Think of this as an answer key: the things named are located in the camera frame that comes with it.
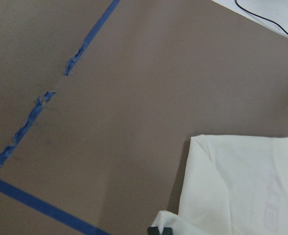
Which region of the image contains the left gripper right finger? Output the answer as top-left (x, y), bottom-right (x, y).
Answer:
top-left (162, 227), bottom-right (172, 235)

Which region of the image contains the white long-sleeve printed shirt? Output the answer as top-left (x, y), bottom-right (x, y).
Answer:
top-left (151, 135), bottom-right (288, 235)

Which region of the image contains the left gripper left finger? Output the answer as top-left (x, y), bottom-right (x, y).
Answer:
top-left (147, 227), bottom-right (160, 235)

